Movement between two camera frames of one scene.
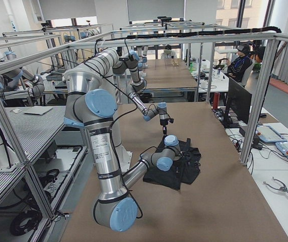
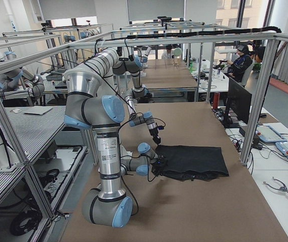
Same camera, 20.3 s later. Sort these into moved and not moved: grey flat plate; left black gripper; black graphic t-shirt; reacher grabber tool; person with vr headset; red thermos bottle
Moved: left black gripper; black graphic t-shirt
Not moved: person with vr headset; reacher grabber tool; red thermos bottle; grey flat plate
